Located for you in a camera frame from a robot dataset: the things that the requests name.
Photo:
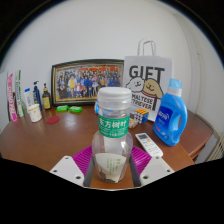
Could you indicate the blue detergent bottle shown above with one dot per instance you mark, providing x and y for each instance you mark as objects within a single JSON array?
[{"x": 168, "y": 120}]

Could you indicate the framed group picture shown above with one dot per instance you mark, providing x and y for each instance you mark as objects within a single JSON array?
[{"x": 80, "y": 83}]

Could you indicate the clear plastic drink bottle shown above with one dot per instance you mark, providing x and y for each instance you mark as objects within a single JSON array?
[{"x": 113, "y": 126}]

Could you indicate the white cup with yellow rim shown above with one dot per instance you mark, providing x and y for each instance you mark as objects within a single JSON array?
[{"x": 34, "y": 113}]

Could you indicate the flat round red coaster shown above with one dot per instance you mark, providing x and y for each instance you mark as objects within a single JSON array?
[{"x": 53, "y": 119}]

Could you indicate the white radiator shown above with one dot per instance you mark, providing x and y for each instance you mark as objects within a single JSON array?
[{"x": 217, "y": 148}]

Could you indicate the white remote control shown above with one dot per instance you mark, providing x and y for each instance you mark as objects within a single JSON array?
[{"x": 149, "y": 145}]

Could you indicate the amber pump bottle yellow label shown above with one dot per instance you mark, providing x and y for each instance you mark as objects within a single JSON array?
[{"x": 46, "y": 101}]

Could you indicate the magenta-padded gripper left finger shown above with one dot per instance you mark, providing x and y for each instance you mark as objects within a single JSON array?
[{"x": 81, "y": 160}]

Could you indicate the small beige snack pack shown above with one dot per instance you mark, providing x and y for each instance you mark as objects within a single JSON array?
[{"x": 133, "y": 123}]

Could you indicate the colourful puzzle cube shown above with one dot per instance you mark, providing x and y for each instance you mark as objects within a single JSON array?
[{"x": 142, "y": 116}]

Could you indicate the dark blue pump bottle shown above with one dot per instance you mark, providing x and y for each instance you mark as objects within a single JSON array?
[{"x": 37, "y": 98}]

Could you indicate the white paper gift bag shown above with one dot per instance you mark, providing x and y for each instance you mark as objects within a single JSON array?
[{"x": 146, "y": 70}]

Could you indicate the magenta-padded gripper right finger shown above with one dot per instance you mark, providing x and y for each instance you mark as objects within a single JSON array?
[{"x": 141, "y": 160}]

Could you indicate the white lotion bottle blue cap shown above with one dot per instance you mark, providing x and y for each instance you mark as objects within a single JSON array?
[{"x": 28, "y": 98}]

